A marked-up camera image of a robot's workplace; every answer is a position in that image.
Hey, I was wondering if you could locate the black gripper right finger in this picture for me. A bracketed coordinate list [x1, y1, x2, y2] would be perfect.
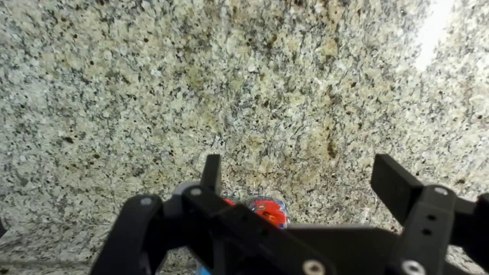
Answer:
[369, 151, 489, 275]

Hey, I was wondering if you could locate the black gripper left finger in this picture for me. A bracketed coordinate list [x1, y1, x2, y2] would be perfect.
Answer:
[90, 153, 339, 275]

